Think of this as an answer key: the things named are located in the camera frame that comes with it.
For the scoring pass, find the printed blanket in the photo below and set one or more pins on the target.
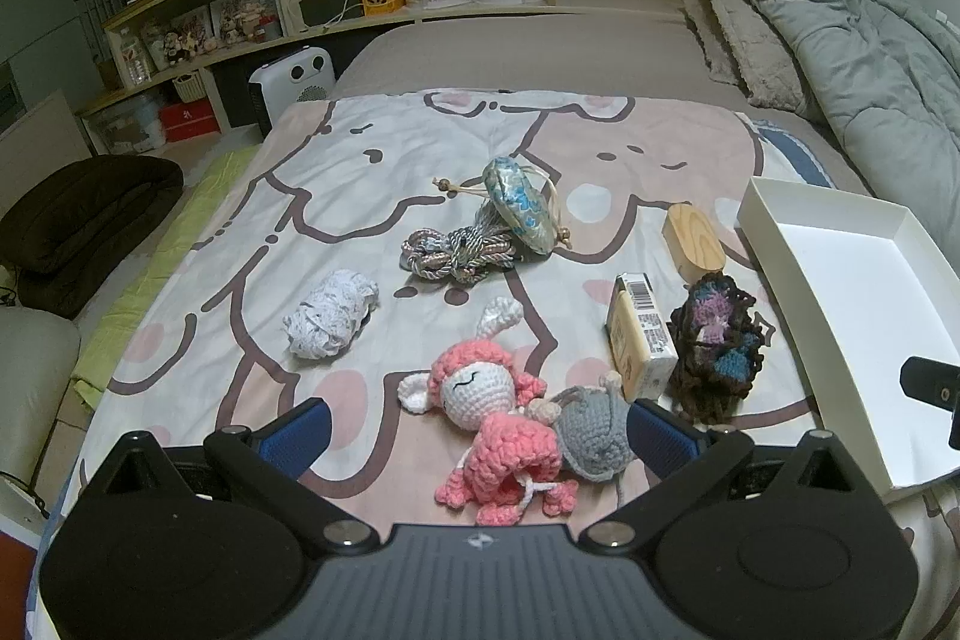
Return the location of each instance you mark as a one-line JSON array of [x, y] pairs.
[[360, 183]]

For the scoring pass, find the white heater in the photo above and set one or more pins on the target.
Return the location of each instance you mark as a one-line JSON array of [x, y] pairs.
[[292, 85]]

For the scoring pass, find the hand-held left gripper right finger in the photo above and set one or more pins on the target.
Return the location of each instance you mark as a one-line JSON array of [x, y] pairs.
[[660, 437]]

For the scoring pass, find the white lace cloth bundle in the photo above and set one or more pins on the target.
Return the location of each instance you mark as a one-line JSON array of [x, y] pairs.
[[330, 314]]

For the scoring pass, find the white cardboard box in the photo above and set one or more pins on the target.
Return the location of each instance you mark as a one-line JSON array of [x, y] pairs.
[[847, 280]]

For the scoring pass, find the wooden block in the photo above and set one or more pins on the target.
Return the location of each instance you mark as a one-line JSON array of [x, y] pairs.
[[694, 239]]

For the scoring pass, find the taupe pillow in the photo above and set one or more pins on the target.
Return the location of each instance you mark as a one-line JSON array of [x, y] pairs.
[[757, 40], [701, 29]]

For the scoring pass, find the dark brown cushion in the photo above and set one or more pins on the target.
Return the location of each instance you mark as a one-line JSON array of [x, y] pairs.
[[82, 212]]

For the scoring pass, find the red box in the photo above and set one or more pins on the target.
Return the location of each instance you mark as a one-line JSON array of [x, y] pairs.
[[191, 121]]

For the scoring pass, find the grey crochet toy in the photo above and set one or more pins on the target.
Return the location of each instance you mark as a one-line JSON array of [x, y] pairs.
[[596, 437]]

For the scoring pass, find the grey comforter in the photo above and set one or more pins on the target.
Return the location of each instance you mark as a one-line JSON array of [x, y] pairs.
[[870, 70]]

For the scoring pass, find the dark crochet piece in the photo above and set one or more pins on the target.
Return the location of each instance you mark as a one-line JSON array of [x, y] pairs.
[[712, 347]]

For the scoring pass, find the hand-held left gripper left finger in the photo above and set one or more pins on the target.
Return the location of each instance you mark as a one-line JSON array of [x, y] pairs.
[[296, 437]]

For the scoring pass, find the clear plastic bin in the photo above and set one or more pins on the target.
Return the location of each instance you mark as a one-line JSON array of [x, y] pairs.
[[124, 126]]

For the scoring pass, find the yellow packaged box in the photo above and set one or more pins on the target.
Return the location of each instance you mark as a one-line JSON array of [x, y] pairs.
[[637, 340]]

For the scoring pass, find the cream armchair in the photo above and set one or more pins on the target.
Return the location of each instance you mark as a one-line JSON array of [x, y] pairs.
[[34, 385]]

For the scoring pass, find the bed with taupe sheet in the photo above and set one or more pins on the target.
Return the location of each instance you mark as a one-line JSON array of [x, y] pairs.
[[525, 55]]

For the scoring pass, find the clear water bottle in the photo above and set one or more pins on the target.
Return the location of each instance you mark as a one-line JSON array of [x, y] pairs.
[[131, 59]]

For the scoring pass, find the group of small plush toys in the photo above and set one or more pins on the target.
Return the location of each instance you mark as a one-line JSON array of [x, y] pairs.
[[225, 21]]

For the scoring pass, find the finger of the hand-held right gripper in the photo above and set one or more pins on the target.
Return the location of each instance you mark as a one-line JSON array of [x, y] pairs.
[[930, 381]]

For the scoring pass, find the white small basket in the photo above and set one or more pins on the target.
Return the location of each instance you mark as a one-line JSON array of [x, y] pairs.
[[190, 87]]

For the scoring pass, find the pink crochet doll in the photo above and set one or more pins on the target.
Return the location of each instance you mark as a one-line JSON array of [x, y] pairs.
[[487, 407]]

